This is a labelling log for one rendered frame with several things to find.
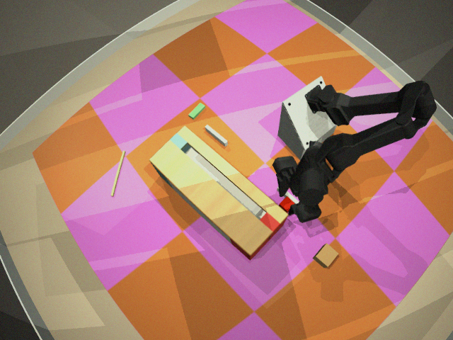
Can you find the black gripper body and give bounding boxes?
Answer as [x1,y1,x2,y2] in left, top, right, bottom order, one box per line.
[273,156,321,223]

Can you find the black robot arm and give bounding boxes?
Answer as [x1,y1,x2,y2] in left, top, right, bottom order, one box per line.
[298,81,437,205]

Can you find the small red block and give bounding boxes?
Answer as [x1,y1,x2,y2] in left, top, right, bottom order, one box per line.
[279,197,294,213]

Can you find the green rectangular block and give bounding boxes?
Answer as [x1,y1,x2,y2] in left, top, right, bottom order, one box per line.
[189,103,205,120]

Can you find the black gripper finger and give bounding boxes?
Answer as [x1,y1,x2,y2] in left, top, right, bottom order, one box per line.
[289,203,298,215]
[276,173,289,197]

